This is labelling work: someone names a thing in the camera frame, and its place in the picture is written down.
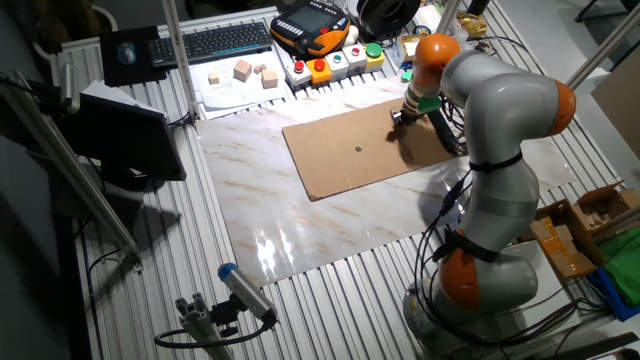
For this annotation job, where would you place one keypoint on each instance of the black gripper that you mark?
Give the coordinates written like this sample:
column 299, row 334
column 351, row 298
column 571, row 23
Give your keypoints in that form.
column 409, row 116

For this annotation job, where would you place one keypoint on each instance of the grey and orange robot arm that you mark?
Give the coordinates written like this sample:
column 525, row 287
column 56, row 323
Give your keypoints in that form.
column 505, row 100

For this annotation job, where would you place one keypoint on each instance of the brown cardboard sheet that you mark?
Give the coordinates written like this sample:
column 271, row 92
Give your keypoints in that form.
column 340, row 155

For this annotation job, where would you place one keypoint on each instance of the yellow box with green button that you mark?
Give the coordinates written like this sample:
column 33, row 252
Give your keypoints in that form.
column 374, row 55

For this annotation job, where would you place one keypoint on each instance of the small carton with white label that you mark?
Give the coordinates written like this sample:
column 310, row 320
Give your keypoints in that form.
column 409, row 49

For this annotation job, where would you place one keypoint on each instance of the grey box with small red button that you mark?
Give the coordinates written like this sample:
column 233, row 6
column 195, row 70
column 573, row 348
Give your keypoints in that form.
column 356, row 57

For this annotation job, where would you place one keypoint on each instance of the grey box with green button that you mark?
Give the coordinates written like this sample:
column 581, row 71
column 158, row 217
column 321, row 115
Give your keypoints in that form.
column 337, row 65

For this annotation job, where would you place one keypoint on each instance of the orange box with red button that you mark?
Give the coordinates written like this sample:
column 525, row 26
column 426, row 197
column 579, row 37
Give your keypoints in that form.
column 320, row 71

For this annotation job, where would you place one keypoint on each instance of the white rounded object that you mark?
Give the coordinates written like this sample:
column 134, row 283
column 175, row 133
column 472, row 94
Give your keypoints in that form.
column 352, row 36

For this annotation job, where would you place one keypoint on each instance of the black filament spool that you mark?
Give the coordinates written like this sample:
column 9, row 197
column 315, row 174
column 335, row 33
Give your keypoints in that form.
column 370, row 22

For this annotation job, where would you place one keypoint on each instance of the orange and black teach pendant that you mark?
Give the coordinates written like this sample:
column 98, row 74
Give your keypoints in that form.
column 310, row 22

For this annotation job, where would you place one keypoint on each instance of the medium wooden cube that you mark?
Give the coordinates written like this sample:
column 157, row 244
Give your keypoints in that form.
column 270, row 79

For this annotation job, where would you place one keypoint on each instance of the white marble pattern mat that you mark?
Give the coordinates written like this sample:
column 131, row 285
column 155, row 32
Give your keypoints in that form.
column 280, row 210

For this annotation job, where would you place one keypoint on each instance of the tiny wooden piece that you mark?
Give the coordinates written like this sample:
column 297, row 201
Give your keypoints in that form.
column 259, row 69

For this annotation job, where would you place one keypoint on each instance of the large wooden cube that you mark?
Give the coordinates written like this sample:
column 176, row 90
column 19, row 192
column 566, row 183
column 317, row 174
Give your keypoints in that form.
column 242, row 71

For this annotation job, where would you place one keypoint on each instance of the white paper sheet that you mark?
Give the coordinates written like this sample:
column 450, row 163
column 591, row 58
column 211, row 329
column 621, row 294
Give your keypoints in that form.
column 235, row 97

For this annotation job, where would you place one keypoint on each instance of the small wooden cube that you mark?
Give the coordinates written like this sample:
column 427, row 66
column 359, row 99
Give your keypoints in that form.
column 214, row 79

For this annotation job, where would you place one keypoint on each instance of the black computer keyboard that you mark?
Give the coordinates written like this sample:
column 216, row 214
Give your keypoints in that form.
column 210, row 44

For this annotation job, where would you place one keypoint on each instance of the small orange brown carton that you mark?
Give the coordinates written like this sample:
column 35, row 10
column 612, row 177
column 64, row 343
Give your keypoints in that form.
column 565, row 255

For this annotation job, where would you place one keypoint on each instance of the open cardboard box with blocks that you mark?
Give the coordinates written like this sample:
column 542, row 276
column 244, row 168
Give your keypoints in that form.
column 600, row 205

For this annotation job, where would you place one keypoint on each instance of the brown flat board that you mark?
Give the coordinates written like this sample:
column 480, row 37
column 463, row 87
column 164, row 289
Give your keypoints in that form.
column 622, row 105

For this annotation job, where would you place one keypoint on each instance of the green cloth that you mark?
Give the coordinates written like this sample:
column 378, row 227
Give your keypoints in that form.
column 625, row 265

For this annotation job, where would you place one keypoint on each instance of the blue bag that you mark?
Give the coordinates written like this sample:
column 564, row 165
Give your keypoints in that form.
column 612, row 300

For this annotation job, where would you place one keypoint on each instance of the black computer monitor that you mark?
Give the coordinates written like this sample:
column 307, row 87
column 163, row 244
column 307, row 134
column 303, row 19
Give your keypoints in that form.
column 125, row 140

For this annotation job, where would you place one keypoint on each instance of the blue grey computer mouse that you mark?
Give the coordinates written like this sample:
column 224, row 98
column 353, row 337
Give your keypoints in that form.
column 126, row 53

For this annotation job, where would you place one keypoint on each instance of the short aluminium profile stub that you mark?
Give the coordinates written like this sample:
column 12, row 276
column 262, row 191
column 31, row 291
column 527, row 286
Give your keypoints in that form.
column 200, row 325

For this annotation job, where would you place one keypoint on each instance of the black mouse pad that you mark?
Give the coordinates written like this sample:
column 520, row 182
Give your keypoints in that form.
column 112, row 75

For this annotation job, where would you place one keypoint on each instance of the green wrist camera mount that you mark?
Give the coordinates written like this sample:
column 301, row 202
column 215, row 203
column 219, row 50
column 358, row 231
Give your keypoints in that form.
column 430, row 104

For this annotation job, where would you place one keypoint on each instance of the slanted aluminium frame beam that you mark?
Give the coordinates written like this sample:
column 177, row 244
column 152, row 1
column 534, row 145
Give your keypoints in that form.
column 75, row 172
column 605, row 47

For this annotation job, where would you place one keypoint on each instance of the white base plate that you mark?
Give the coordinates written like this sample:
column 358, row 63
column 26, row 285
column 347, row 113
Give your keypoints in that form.
column 555, row 280

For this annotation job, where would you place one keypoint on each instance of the silver camera with blue end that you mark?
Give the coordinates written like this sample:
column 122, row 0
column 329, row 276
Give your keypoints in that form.
column 245, row 290

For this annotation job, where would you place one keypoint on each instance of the upright aluminium frame post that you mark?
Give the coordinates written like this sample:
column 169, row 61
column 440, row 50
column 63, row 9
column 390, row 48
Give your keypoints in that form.
column 179, row 55

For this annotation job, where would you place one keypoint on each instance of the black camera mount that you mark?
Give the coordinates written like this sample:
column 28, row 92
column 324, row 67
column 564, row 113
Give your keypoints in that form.
column 225, row 315

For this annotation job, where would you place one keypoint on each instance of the silver cylindrical camera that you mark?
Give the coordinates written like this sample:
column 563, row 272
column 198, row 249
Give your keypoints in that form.
column 68, row 85

